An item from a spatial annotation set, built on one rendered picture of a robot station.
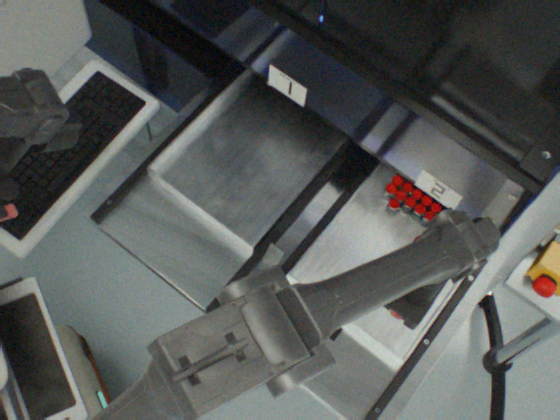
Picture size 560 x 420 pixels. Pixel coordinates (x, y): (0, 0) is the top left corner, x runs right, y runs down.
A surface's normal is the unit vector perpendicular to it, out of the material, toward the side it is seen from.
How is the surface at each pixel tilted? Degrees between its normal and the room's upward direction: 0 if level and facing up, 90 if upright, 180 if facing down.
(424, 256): 34
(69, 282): 0
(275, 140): 0
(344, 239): 0
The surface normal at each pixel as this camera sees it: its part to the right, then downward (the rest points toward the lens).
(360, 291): 0.57, -0.51
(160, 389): -0.66, 0.20
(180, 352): 0.26, -0.40
